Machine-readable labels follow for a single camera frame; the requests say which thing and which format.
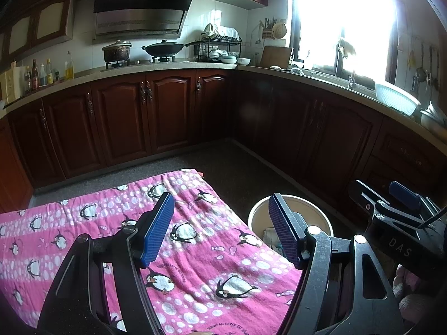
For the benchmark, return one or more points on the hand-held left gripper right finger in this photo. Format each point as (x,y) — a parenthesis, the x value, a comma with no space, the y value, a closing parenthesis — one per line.
(284,232)

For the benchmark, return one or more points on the gas stove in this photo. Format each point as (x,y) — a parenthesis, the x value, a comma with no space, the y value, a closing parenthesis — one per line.
(139,63)

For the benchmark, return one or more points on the yellow oil bottle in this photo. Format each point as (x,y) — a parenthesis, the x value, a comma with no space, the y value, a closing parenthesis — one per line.
(69,68)

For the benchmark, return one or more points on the dark cooking pot with lid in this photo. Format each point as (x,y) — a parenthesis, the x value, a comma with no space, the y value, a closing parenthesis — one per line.
(117,53)

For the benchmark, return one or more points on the pink penguin print blanket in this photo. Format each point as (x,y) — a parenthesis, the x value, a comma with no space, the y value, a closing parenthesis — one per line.
(209,251)

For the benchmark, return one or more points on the white bowl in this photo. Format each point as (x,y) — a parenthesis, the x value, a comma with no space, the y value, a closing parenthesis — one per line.
(229,60)

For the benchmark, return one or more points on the beige stone countertop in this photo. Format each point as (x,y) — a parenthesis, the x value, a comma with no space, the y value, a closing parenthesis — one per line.
(314,78)

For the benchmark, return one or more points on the bright kitchen window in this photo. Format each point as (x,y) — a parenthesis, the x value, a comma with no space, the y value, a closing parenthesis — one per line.
(321,24)

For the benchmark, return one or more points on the round hanging strainer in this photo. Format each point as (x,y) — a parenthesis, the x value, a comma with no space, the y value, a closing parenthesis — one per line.
(280,30)

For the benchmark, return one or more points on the black dish rack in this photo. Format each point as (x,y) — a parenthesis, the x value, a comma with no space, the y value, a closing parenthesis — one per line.
(216,47)

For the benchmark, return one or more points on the yellow capped sauce bottle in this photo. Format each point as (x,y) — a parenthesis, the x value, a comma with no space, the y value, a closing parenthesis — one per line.
(50,74)

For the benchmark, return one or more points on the dark sauce bottle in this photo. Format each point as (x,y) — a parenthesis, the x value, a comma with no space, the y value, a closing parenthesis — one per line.
(27,81)

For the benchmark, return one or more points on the cream plastic bucket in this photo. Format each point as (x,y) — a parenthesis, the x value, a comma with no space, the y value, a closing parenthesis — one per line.
(259,216)

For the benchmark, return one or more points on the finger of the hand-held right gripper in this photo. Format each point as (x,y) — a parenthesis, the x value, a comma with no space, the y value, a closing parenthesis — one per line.
(405,193)
(363,195)

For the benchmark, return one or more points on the wooden cutting board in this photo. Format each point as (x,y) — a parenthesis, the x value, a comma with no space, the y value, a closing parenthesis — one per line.
(276,57)

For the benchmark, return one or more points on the chopstick holder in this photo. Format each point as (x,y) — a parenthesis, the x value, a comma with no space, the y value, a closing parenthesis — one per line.
(268,31)

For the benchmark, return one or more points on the wooden glass door upper cabinet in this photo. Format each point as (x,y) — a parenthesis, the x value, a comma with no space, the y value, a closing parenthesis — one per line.
(49,21)

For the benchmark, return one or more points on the black steel range hood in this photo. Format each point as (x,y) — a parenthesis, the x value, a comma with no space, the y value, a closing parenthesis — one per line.
(139,3)

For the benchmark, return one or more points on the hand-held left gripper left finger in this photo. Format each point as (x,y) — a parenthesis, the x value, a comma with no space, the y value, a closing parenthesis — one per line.
(159,230)

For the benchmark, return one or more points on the small dark jar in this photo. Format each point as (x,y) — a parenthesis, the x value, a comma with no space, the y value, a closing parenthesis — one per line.
(57,76)

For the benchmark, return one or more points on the clear sauce bottle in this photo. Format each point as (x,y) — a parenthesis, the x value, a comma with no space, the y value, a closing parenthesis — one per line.
(43,76)

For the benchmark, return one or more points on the brown glass bottle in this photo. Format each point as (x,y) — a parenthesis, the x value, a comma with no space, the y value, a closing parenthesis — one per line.
(35,76)

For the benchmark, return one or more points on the cream cardboard box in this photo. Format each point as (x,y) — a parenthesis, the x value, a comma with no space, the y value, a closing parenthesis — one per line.
(14,83)

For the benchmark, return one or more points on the person's right hand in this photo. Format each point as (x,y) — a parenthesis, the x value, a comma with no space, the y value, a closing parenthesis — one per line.
(417,306)

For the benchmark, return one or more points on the hanging metal ladle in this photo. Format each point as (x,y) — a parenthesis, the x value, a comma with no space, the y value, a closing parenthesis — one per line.
(420,73)

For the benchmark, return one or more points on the black wok with lid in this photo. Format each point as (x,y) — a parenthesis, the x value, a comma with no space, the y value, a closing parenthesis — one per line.
(162,49)

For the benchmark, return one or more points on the dark wooden lower cabinets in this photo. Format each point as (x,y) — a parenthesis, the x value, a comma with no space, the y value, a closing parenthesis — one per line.
(167,111)

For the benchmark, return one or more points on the white plastic colander basket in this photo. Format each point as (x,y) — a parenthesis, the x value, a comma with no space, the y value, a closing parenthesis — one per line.
(396,97)

